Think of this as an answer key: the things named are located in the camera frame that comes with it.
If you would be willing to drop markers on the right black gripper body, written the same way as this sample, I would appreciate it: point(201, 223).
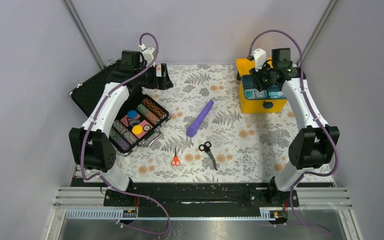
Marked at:
point(263, 77)

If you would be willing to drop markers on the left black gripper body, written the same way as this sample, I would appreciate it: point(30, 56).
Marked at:
point(150, 80)

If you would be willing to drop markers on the teal divided tray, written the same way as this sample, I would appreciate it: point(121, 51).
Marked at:
point(273, 92)

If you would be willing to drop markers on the gauze dressing packet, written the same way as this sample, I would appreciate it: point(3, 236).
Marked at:
point(254, 94)

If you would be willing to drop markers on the yellow plastic box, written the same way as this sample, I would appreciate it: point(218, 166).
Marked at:
point(261, 106)

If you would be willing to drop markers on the black handled scissors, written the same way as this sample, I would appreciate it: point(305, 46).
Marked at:
point(206, 147)

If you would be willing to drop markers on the orange handled scissors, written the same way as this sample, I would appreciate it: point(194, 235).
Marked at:
point(175, 161)

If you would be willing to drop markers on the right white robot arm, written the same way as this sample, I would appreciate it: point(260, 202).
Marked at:
point(315, 143)

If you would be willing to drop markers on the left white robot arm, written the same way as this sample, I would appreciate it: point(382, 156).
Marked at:
point(98, 166)

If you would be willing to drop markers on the black poker chip case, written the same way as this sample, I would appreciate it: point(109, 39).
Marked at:
point(130, 116)

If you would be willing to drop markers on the purple flashlight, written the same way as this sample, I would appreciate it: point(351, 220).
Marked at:
point(194, 127)

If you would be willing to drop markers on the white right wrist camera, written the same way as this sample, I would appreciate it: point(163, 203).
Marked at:
point(259, 57)

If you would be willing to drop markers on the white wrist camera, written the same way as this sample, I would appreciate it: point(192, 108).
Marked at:
point(259, 57)
point(148, 54)

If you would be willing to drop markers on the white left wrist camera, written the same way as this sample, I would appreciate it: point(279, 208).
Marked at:
point(148, 54)

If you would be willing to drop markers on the black mounting base plate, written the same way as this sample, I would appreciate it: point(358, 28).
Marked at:
point(189, 200)

